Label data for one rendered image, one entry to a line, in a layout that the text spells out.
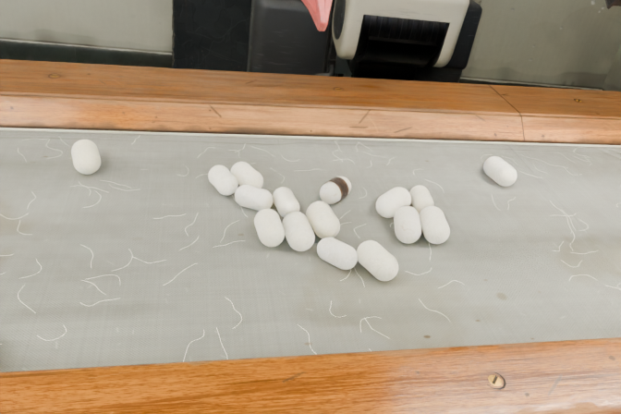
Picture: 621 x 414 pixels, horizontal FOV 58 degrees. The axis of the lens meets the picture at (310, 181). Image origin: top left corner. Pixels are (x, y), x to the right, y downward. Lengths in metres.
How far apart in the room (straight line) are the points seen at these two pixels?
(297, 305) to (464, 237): 0.17
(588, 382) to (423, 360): 0.09
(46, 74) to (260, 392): 0.44
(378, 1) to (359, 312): 0.75
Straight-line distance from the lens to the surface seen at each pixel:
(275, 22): 1.34
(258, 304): 0.38
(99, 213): 0.46
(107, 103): 0.58
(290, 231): 0.41
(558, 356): 0.37
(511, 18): 2.80
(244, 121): 0.58
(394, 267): 0.40
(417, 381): 0.32
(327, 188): 0.47
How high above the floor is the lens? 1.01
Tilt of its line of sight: 31 degrees down
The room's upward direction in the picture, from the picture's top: 8 degrees clockwise
